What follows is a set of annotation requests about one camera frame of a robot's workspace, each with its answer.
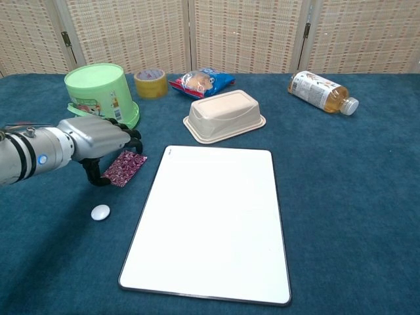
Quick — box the white oval magnet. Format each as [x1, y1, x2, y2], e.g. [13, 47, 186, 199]
[91, 204, 111, 222]

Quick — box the woven folding screen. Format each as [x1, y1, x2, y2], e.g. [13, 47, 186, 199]
[0, 0, 420, 79]

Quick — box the pink patterned card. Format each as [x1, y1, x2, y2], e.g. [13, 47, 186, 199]
[100, 150, 148, 188]

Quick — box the beige plastic tray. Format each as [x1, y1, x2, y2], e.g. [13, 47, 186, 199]
[182, 89, 267, 145]

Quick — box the yellow packing tape roll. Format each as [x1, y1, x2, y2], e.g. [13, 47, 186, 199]
[133, 68, 169, 100]

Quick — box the teal table cloth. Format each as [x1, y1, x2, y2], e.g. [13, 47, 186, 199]
[0, 72, 420, 315]

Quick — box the green plastic bucket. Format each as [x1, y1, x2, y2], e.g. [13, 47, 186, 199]
[64, 62, 141, 129]

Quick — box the blue red snack bag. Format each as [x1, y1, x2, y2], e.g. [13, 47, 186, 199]
[167, 67, 236, 100]

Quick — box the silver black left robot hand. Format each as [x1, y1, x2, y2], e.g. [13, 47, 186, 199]
[57, 115, 144, 188]

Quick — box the amber drink bottle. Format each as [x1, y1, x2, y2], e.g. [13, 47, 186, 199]
[287, 70, 360, 116]

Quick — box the white rectangular board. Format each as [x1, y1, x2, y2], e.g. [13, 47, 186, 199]
[118, 144, 293, 307]

